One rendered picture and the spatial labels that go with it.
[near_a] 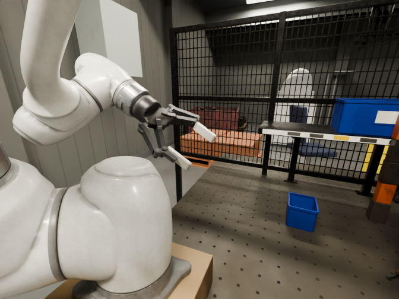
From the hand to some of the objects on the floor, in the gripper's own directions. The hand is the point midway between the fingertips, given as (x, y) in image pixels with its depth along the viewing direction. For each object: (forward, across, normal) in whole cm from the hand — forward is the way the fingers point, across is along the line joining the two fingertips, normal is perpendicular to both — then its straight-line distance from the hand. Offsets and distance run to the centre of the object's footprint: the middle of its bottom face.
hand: (199, 149), depth 50 cm
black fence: (+98, -39, -80) cm, 133 cm away
